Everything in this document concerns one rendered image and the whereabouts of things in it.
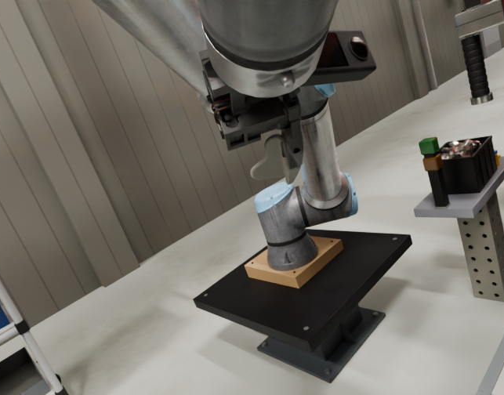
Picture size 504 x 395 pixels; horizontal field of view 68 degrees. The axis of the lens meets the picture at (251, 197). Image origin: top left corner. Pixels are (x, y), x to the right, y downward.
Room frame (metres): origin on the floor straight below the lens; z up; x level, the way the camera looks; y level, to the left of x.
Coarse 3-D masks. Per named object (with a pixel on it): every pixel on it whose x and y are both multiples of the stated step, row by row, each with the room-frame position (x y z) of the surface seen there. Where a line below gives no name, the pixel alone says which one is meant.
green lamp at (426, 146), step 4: (424, 140) 1.02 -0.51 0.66; (428, 140) 1.00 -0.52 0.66; (432, 140) 1.00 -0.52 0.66; (436, 140) 1.01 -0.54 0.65; (420, 144) 1.02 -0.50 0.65; (424, 144) 1.01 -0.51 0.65; (428, 144) 1.00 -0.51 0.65; (432, 144) 0.99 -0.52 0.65; (436, 144) 1.00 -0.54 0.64; (420, 148) 1.02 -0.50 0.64; (424, 148) 1.01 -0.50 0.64; (428, 148) 1.00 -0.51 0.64; (432, 148) 0.99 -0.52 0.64; (436, 148) 1.00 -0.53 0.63; (424, 152) 1.01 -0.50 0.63; (428, 152) 1.00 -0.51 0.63; (432, 152) 1.00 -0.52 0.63
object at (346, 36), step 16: (336, 32) 0.38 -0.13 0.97; (352, 32) 0.39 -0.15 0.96; (336, 48) 0.37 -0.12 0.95; (352, 48) 0.37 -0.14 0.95; (368, 48) 0.39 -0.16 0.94; (320, 64) 0.35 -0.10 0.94; (336, 64) 0.36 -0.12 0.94; (352, 64) 0.37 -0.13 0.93; (368, 64) 0.38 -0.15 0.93; (320, 80) 0.36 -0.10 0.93; (336, 80) 0.37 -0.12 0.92; (352, 80) 0.39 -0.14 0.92
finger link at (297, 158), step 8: (288, 120) 0.38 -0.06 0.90; (296, 120) 0.37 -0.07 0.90; (288, 128) 0.38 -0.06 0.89; (296, 128) 0.38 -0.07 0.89; (288, 136) 0.38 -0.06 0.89; (296, 136) 0.38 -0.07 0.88; (288, 144) 0.39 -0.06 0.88; (296, 144) 0.39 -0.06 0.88; (288, 152) 0.40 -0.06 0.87; (296, 152) 0.40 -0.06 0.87; (288, 160) 0.41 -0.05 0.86; (296, 160) 0.41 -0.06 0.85
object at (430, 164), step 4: (436, 156) 1.00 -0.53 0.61; (440, 156) 1.01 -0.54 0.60; (424, 160) 1.02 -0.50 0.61; (428, 160) 1.01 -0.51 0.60; (432, 160) 1.00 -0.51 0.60; (436, 160) 0.99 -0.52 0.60; (440, 160) 1.00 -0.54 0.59; (424, 164) 1.02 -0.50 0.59; (428, 164) 1.01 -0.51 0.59; (432, 164) 1.00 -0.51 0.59; (436, 164) 0.99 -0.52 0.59; (440, 164) 1.00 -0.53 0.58; (424, 168) 1.02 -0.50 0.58; (428, 168) 1.01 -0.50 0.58; (432, 168) 1.00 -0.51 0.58; (436, 168) 0.99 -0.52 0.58; (440, 168) 1.00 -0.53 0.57
